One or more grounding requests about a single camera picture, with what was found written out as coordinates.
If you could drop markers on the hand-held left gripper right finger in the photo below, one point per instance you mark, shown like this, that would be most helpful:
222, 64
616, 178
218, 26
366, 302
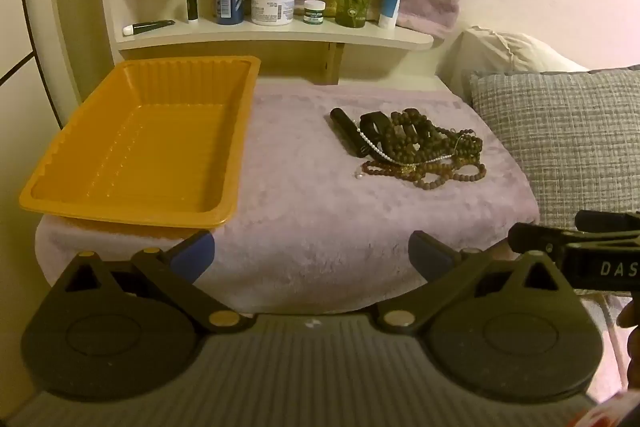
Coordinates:
430, 252

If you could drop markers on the grey checked pillow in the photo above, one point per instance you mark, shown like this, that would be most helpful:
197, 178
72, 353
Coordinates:
565, 132

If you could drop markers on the black cylinder tube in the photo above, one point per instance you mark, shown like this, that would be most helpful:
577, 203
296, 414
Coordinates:
347, 129

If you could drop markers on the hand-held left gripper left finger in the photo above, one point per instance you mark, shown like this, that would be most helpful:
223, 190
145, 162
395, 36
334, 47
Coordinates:
192, 252

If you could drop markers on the white cream jar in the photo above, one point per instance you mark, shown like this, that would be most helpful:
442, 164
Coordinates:
272, 4

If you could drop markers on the dark green tube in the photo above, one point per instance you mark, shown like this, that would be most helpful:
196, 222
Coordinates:
150, 27

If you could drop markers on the cream pillow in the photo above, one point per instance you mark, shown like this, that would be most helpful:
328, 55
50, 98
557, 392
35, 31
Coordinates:
500, 54

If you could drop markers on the purple fluffy blanket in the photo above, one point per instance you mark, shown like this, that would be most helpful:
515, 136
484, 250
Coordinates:
310, 207

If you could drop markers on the person's right hand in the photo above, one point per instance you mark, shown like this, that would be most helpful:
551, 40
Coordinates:
635, 342

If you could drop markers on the white curved furniture panel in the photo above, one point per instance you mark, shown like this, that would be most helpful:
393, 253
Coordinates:
45, 32

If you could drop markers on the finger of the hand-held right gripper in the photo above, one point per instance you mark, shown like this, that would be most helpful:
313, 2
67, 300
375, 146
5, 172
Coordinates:
540, 239
610, 221

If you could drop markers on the white pearl strand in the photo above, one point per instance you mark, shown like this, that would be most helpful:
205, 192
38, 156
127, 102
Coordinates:
372, 146

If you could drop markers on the white lip balm stick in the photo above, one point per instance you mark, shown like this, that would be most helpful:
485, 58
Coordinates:
192, 2

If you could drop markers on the small green jar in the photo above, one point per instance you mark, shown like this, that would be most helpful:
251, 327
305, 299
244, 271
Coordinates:
314, 13

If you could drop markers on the cream wooden shelf unit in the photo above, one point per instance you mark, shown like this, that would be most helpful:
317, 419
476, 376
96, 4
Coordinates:
280, 36

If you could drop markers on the orange plastic tray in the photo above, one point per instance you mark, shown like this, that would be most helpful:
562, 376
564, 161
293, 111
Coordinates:
150, 147

